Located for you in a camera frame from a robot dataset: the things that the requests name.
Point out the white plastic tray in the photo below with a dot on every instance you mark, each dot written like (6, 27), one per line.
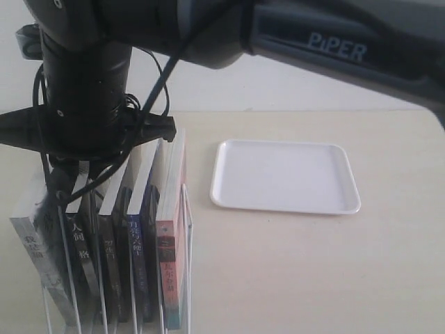
(282, 176)

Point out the dark brown book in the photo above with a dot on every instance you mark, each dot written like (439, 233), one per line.
(109, 217)

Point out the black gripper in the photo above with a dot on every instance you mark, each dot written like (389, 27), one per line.
(86, 116)

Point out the white wire book rack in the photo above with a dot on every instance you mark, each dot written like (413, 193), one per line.
(90, 322)

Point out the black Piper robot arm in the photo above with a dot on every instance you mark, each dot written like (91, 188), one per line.
(392, 47)

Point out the pink red book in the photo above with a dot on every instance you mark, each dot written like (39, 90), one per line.
(170, 231)

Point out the grey marbled book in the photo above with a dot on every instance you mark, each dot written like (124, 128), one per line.
(35, 220)

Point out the black book white title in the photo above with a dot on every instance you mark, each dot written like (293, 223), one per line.
(79, 223)

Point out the blue book orange moon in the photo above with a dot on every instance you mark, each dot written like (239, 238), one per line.
(139, 219)

